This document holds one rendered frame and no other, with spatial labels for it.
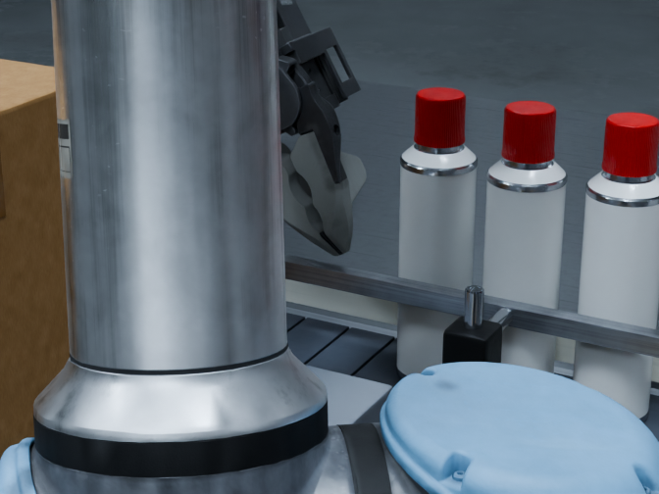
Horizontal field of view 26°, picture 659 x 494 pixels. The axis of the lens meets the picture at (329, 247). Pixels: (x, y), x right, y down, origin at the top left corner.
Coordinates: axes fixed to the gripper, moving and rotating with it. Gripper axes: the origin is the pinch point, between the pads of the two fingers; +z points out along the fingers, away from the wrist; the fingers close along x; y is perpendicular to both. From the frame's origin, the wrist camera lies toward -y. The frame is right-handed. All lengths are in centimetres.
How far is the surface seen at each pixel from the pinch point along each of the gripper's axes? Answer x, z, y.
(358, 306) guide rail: 2.5, 5.7, 3.1
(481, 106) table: 25, 1, 81
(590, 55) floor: 152, 24, 436
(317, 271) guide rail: -0.6, 1.2, -3.9
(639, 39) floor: 144, 28, 470
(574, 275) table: 0.3, 15.5, 33.4
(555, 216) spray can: -17.2, 3.9, -0.9
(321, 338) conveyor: 5.6, 6.7, 1.4
